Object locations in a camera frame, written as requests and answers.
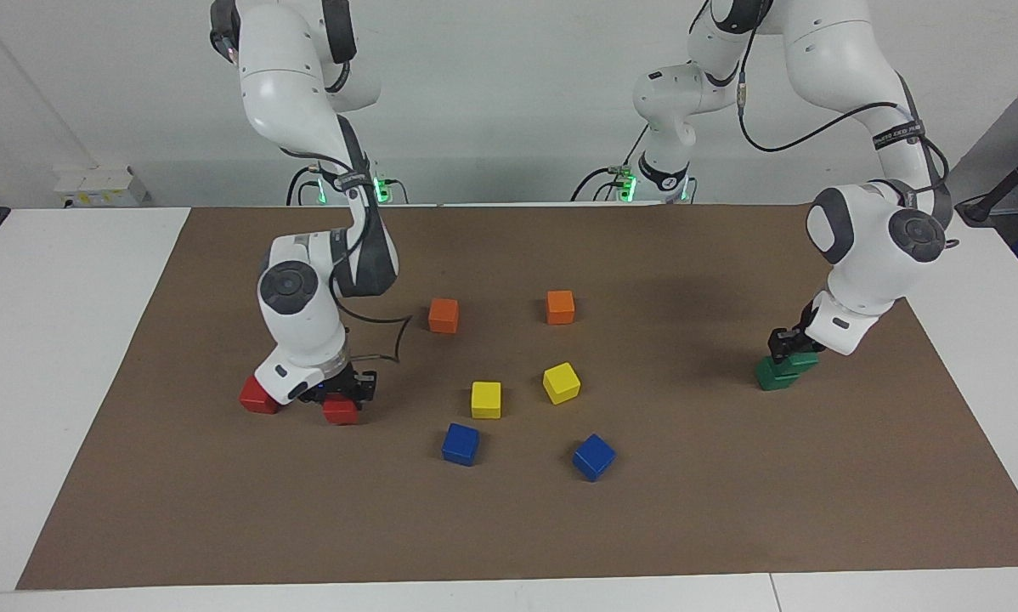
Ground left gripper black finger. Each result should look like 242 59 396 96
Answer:
768 327 804 362

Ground blue wooden block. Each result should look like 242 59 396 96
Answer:
441 422 481 468
572 433 617 483

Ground yellow wooden block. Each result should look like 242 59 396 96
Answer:
542 361 581 405
471 381 503 420

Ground brown table mat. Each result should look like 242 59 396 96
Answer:
16 204 1018 590

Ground black stand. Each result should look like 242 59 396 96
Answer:
955 136 1018 226

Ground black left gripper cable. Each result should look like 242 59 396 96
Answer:
734 51 960 252

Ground black right arm base cable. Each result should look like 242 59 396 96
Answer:
286 166 323 207

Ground black arm base cable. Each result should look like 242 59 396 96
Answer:
286 166 323 207
570 126 653 202

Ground black left arm base cable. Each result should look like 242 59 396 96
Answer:
570 126 653 202

